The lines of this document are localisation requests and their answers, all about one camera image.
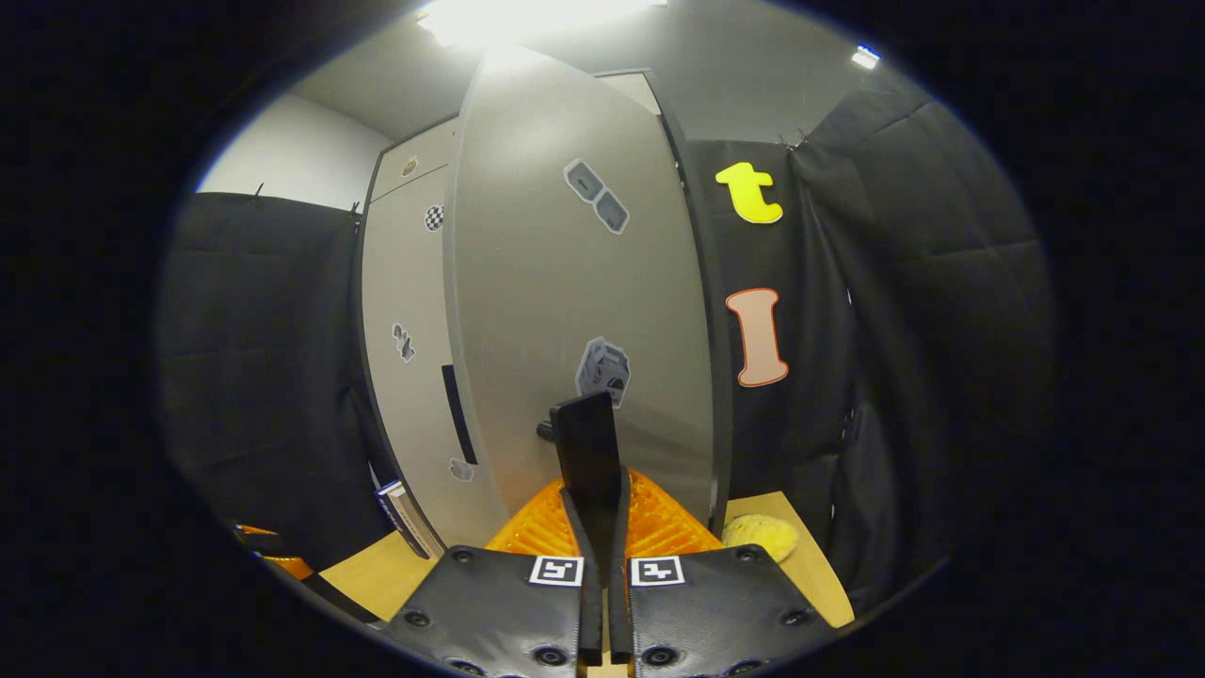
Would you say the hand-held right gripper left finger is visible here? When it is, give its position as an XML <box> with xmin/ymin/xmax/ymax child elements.
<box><xmin>381</xmin><ymin>471</ymin><xmax>608</xmax><ymax>678</ymax></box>

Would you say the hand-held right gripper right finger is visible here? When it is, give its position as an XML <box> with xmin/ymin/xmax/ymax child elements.
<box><xmin>607</xmin><ymin>466</ymin><xmax>839</xmax><ymax>678</ymax></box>

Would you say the grey double-door shoe cabinet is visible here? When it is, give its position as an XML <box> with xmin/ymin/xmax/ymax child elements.
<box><xmin>353</xmin><ymin>68</ymin><xmax>735</xmax><ymax>557</ymax></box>

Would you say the grey cabinet door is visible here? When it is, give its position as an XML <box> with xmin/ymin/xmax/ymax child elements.
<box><xmin>361</xmin><ymin>165</ymin><xmax>509</xmax><ymax>549</ymax></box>
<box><xmin>442</xmin><ymin>45</ymin><xmax>718</xmax><ymax>549</ymax></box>

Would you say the yellow sponge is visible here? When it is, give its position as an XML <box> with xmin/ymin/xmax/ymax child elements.
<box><xmin>721</xmin><ymin>513</ymin><xmax>800</xmax><ymax>564</ymax></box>

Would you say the black backdrop cloth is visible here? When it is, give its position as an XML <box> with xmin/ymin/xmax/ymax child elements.
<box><xmin>155</xmin><ymin>89</ymin><xmax>1055</xmax><ymax>613</ymax></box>

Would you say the large ceiling light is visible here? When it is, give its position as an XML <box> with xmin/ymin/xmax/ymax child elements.
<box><xmin>414</xmin><ymin>0</ymin><xmax>665</xmax><ymax>50</ymax></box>

